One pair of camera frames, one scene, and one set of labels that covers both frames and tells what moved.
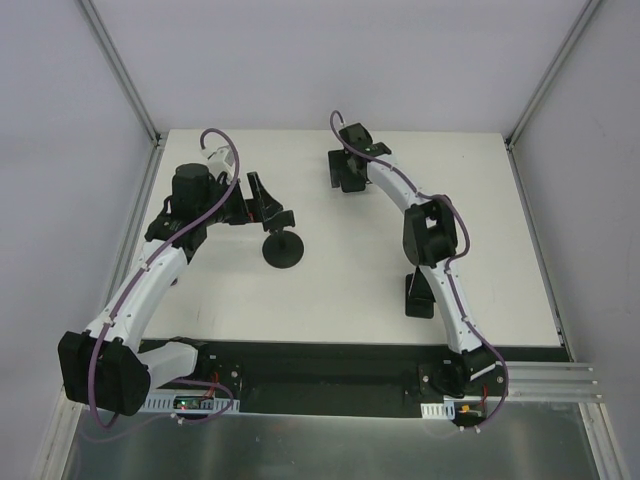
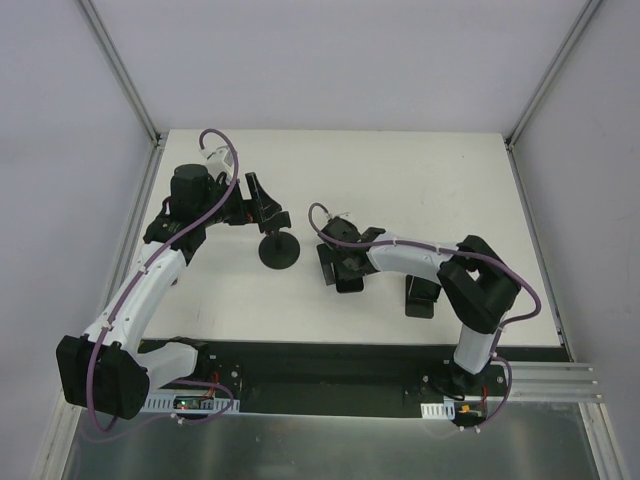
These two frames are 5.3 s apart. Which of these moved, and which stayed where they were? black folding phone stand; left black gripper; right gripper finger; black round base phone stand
Moved: right gripper finger
Stayed: black folding phone stand; black round base phone stand; left black gripper
